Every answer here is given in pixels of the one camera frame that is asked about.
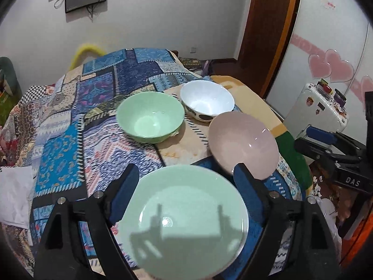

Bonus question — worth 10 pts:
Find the blue patchwork blanket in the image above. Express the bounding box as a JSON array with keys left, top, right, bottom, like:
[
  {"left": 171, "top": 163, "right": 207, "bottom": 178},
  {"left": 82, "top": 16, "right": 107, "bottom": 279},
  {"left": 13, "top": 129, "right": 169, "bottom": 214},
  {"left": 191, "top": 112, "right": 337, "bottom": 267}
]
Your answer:
[{"left": 0, "top": 48, "right": 306, "bottom": 280}]

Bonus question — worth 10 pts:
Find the wooden door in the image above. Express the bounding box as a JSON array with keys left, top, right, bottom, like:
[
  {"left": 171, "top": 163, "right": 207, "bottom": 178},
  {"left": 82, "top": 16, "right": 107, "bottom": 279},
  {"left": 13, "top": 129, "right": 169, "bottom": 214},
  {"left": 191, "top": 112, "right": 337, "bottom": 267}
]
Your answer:
[{"left": 237, "top": 0, "right": 304, "bottom": 100}]

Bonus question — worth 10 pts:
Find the orange cloth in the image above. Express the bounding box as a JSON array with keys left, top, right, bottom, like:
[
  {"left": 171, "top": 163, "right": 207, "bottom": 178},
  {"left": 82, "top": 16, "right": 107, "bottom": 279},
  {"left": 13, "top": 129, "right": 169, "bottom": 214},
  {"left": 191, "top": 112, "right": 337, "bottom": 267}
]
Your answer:
[{"left": 341, "top": 219, "right": 373, "bottom": 269}]

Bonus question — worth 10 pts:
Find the white suitcase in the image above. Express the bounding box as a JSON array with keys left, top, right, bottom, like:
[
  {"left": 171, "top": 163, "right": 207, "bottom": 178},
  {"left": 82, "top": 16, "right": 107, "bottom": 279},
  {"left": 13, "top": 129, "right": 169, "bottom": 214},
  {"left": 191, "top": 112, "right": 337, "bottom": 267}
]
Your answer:
[{"left": 284, "top": 83, "right": 349, "bottom": 140}]

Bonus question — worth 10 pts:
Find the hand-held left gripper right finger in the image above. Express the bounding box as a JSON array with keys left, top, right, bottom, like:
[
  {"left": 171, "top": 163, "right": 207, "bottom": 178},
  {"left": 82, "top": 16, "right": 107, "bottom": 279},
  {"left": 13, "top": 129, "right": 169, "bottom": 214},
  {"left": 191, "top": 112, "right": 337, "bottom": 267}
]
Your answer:
[{"left": 233, "top": 162, "right": 341, "bottom": 280}]

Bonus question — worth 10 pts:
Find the green bowl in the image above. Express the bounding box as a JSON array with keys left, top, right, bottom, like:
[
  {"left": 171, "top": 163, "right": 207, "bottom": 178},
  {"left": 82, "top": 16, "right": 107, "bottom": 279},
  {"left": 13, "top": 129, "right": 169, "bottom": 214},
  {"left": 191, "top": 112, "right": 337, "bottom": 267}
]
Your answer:
[{"left": 116, "top": 91, "right": 185, "bottom": 144}]

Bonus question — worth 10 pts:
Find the pink bowl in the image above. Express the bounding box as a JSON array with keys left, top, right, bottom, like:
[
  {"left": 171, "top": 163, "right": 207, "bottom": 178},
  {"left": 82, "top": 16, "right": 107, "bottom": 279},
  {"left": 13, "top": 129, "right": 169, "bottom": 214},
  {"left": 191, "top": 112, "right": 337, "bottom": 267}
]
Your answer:
[{"left": 209, "top": 112, "right": 279, "bottom": 181}]

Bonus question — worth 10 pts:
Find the white bowl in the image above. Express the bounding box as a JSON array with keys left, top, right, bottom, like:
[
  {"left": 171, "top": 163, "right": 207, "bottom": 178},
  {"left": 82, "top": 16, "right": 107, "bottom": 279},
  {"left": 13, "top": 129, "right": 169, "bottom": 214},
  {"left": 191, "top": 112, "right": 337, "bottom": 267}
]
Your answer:
[{"left": 180, "top": 80, "right": 235, "bottom": 122}]

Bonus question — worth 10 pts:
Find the green plate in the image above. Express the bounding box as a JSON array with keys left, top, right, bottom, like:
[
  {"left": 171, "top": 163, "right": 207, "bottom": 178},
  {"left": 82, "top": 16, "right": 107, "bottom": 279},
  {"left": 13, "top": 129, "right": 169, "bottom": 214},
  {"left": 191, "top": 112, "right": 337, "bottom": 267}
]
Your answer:
[{"left": 118, "top": 165, "right": 249, "bottom": 279}]

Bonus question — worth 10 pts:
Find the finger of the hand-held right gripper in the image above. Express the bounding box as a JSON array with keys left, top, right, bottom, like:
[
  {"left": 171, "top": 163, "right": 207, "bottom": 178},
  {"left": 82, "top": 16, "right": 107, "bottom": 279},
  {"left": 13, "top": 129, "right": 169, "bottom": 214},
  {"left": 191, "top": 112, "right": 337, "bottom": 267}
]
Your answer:
[
  {"left": 294, "top": 138, "right": 362, "bottom": 167},
  {"left": 308, "top": 126, "right": 366, "bottom": 160}
]

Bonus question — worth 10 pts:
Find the patterned bag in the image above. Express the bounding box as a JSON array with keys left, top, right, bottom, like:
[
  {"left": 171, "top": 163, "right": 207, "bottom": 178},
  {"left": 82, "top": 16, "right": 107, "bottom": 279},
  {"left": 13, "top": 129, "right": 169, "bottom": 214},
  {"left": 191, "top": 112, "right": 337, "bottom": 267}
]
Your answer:
[{"left": 179, "top": 58, "right": 217, "bottom": 75}]

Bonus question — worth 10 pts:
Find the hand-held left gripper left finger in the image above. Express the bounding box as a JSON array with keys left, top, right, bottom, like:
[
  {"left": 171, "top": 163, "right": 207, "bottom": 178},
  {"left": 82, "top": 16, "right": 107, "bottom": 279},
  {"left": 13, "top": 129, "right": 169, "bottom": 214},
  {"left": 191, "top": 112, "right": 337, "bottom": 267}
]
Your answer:
[{"left": 33, "top": 163, "right": 140, "bottom": 280}]

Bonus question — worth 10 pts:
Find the yellow foam tube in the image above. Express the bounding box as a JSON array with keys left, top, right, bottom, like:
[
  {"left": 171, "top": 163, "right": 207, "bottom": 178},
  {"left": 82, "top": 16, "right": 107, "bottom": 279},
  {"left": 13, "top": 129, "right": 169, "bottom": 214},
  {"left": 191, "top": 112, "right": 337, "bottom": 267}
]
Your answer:
[{"left": 71, "top": 43, "right": 106, "bottom": 70}]

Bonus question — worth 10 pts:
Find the pink heart sticker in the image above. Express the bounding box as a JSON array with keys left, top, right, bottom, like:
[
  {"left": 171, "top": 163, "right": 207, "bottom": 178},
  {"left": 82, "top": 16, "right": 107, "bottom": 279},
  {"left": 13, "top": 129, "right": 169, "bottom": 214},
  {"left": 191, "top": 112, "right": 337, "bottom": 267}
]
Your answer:
[
  {"left": 325, "top": 49, "right": 355, "bottom": 84},
  {"left": 361, "top": 76, "right": 373, "bottom": 108},
  {"left": 309, "top": 54, "right": 332, "bottom": 78}
]

